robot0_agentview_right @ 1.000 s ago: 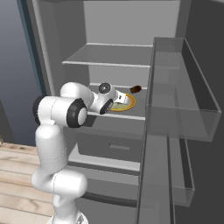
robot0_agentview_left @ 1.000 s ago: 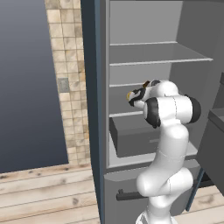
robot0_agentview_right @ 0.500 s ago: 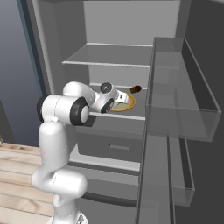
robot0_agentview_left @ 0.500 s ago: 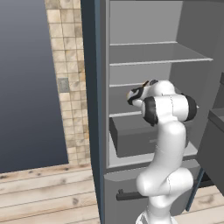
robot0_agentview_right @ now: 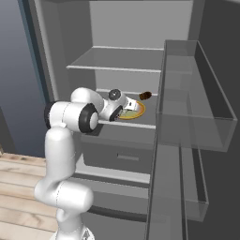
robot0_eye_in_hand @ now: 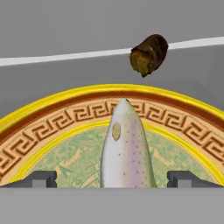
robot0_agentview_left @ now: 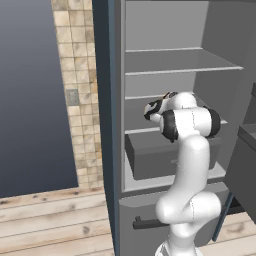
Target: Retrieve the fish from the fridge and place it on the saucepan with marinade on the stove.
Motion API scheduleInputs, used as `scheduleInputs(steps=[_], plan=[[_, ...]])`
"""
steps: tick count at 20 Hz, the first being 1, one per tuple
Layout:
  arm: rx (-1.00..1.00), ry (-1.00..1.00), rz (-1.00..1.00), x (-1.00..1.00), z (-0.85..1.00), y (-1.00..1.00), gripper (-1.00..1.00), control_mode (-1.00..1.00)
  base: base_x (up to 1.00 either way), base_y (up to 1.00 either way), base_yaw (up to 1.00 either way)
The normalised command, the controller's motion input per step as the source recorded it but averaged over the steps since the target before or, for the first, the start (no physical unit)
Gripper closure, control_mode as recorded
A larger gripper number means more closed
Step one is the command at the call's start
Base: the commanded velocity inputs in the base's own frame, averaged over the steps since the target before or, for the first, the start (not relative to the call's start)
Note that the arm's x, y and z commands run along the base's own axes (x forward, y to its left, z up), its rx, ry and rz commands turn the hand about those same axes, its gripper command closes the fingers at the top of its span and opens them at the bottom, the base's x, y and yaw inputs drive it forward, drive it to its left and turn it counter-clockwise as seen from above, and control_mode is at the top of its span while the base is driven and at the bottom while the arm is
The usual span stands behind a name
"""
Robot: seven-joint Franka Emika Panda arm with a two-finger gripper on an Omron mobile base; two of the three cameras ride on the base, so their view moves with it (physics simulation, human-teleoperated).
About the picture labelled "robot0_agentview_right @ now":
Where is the grey fridge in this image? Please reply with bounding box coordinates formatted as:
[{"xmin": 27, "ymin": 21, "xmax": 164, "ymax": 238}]
[{"xmin": 18, "ymin": 0, "xmax": 207, "ymax": 240}]

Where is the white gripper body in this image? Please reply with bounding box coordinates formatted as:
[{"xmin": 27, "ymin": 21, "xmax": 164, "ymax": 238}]
[{"xmin": 124, "ymin": 97, "xmax": 140, "ymax": 113}]

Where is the clear door bin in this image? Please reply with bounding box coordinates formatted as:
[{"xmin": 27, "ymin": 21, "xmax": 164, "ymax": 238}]
[
  {"xmin": 155, "ymin": 39, "xmax": 238, "ymax": 153},
  {"xmin": 179, "ymin": 146, "xmax": 210, "ymax": 223}
]

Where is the brown round food item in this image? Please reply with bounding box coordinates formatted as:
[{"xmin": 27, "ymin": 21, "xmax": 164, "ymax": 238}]
[{"xmin": 139, "ymin": 91, "xmax": 153, "ymax": 101}]

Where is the grey fridge door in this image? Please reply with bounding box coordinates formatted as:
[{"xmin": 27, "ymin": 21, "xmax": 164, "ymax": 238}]
[{"xmin": 145, "ymin": 0, "xmax": 240, "ymax": 240}]

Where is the grey fridge drawer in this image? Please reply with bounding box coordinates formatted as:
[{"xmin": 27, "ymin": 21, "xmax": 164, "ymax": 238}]
[{"xmin": 80, "ymin": 132, "xmax": 157, "ymax": 176}]

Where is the yellow plate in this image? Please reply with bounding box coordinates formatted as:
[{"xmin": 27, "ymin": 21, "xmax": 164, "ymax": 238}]
[{"xmin": 118, "ymin": 100, "xmax": 146, "ymax": 121}]

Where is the grey fridge shelf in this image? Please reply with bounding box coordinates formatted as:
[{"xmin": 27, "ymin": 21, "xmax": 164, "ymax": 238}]
[
  {"xmin": 66, "ymin": 45, "xmax": 165, "ymax": 74},
  {"xmin": 93, "ymin": 88, "xmax": 159, "ymax": 130}
]

